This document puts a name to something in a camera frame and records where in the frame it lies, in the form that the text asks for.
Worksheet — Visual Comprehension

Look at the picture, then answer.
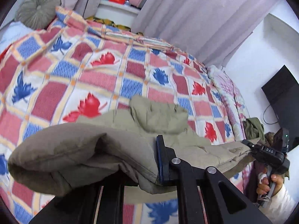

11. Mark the khaki padded jacket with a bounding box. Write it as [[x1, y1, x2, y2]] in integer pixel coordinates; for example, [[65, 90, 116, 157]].
[[8, 96, 254, 196]]

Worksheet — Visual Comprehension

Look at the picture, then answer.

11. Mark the right hand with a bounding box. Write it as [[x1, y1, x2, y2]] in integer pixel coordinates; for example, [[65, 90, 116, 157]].
[[256, 175, 284, 196]]

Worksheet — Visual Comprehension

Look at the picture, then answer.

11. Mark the olive green garment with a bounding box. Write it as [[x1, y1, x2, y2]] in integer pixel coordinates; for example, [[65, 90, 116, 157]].
[[243, 117, 266, 143]]

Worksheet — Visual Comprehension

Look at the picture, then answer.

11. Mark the pink floral quilt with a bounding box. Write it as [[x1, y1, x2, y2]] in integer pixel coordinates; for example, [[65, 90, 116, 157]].
[[207, 65, 249, 141]]

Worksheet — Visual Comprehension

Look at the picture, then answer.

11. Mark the black monitor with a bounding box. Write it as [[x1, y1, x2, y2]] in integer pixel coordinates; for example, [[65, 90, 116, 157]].
[[261, 66, 299, 149]]

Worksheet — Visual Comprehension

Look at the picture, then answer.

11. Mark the patchwork leaf bedspread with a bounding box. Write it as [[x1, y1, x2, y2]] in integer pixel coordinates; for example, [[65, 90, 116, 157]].
[[0, 6, 237, 224]]

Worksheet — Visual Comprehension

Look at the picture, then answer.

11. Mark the lilac curtain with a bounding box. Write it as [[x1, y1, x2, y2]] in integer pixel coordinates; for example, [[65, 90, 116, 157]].
[[60, 0, 283, 67]]

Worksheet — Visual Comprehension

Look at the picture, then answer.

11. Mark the white pillow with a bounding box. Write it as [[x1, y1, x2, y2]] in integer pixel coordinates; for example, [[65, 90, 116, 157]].
[[1, 21, 33, 53]]

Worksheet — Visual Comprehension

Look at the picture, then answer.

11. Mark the grey round pleated cushion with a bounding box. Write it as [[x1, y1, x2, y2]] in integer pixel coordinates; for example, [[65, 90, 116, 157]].
[[14, 0, 61, 30]]

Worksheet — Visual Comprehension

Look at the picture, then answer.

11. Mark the black cable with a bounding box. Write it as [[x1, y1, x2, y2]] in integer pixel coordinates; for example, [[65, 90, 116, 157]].
[[262, 104, 280, 125]]

